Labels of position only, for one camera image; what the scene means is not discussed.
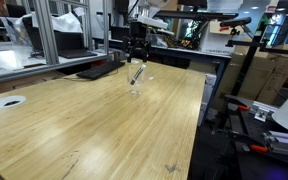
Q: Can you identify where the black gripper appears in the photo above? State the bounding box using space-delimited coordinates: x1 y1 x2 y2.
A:
122 21 152 64

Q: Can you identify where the black marker with white cap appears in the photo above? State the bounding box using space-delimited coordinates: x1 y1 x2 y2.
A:
129 63 148 86

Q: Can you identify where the clear glass cup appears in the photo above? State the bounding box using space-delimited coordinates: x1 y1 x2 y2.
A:
126 59 148 97

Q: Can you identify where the black box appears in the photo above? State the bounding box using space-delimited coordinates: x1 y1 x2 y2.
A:
109 25 132 42

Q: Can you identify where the black computer keyboard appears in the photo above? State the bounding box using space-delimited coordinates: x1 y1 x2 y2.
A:
75 60 127 81

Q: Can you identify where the blue framed workbench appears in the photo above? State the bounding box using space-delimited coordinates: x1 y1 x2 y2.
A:
93 36 232 85

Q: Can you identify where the black laptop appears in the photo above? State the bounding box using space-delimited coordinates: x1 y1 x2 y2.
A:
21 16 99 60

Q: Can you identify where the black overhead shelf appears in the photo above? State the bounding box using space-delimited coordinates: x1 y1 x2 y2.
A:
153 9 240 21

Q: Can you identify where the white crumpled cloth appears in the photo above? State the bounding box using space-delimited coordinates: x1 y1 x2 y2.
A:
13 11 84 35

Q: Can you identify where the white printed cardboard box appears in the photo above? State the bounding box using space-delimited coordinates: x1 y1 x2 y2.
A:
198 19 242 56

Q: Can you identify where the white drawer cabinet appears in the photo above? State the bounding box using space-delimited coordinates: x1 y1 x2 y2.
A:
196 72 218 127

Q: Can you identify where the large flat cardboard box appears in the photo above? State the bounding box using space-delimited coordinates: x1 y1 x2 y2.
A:
0 70 67 99

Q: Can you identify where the black breadboard platform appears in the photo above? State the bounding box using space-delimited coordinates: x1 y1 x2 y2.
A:
223 94 288 180

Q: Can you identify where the large brown cardboard box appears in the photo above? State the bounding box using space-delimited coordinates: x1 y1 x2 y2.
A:
213 44 279 113

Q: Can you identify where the white grommet with dark hole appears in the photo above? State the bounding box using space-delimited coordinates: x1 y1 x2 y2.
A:
0 94 28 110

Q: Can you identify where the silver aluminium extrusion bar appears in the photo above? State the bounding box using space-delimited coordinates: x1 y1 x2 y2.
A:
263 130 288 158

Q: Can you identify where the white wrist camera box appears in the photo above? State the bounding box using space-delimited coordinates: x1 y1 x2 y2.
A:
136 14 169 31

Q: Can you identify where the aluminium extrusion frame workbench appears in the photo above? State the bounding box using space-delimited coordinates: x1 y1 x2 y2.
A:
0 0 111 86

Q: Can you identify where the black cable bundle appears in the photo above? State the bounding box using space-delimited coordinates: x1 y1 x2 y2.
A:
28 48 47 61

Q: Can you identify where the black stereo camera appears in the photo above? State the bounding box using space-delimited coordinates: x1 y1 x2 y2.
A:
219 16 253 29

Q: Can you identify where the black clamp with orange handle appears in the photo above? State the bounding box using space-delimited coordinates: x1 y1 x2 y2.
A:
226 96 252 113
248 143 270 155

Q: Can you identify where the silver metal bracket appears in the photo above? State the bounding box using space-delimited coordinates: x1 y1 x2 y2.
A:
248 100 280 123

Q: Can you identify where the red white wall sign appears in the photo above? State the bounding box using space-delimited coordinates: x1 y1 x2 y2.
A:
264 4 279 15

